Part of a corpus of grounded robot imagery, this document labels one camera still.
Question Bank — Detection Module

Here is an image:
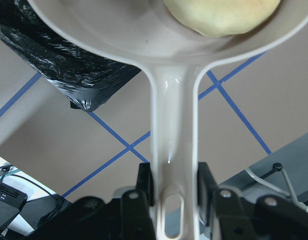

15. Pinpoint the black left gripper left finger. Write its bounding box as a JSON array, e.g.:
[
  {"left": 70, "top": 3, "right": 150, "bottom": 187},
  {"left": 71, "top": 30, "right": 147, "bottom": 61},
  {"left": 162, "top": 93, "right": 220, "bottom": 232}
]
[{"left": 26, "top": 163, "right": 156, "bottom": 240}]

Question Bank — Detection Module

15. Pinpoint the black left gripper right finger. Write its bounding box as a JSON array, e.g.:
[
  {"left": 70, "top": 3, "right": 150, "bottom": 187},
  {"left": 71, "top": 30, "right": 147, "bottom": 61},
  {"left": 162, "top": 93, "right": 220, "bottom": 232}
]
[{"left": 197, "top": 162, "right": 308, "bottom": 240}]

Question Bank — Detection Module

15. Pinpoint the cream plastic dustpan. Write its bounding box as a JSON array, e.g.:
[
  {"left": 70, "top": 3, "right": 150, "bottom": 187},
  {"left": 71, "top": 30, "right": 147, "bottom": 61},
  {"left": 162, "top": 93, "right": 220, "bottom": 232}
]
[{"left": 30, "top": 0, "right": 308, "bottom": 240}]

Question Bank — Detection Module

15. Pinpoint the brown potato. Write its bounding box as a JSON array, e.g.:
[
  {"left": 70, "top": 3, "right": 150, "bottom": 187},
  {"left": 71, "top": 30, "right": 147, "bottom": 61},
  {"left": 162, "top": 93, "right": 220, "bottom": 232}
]
[{"left": 164, "top": 0, "right": 280, "bottom": 37}]

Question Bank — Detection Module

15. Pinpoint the bin with black liner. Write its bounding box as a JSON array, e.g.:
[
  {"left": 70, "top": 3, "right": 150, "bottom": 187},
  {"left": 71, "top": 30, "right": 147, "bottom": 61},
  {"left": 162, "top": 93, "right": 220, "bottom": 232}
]
[{"left": 0, "top": 0, "right": 141, "bottom": 112}]

